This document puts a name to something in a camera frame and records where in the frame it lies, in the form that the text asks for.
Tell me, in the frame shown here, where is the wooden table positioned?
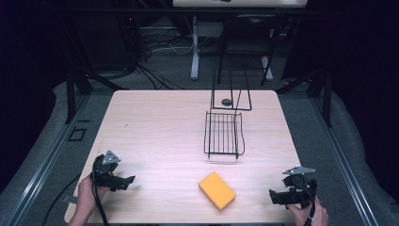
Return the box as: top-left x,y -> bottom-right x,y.
64,89 -> 303,225

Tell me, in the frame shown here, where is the person's right hand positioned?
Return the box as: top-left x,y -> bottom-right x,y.
285,196 -> 329,226

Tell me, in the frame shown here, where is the bundle of floor cables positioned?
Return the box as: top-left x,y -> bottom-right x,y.
125,18 -> 210,91

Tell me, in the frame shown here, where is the orange sponge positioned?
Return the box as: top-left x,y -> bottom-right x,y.
198,170 -> 237,212

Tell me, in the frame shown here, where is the black floor cable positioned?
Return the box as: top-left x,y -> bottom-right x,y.
41,173 -> 83,226

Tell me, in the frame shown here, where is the white desk leg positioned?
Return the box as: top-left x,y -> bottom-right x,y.
190,15 -> 201,81
261,56 -> 275,80

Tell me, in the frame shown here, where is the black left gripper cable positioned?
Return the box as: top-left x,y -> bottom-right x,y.
90,156 -> 110,226

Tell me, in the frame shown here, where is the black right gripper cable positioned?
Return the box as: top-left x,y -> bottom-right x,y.
295,182 -> 318,226

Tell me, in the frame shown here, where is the person's left hand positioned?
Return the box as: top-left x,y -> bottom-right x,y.
76,174 -> 110,220

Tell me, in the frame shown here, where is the black metal stand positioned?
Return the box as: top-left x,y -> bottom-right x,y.
275,67 -> 334,128
64,59 -> 130,125

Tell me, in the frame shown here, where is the black wire rack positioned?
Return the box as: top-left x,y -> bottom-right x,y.
202,68 -> 253,160

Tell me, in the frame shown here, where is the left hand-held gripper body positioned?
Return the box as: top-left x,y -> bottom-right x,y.
90,150 -> 127,192

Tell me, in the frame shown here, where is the black chair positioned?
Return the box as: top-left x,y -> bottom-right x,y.
216,12 -> 285,88

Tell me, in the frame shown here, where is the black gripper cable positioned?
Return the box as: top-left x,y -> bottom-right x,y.
90,156 -> 110,226
295,182 -> 318,226

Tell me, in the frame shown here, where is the aluminium floor rail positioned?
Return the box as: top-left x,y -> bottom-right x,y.
309,93 -> 380,226
4,93 -> 92,226

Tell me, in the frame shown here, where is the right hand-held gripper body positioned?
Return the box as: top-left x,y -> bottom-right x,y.
280,166 -> 318,209

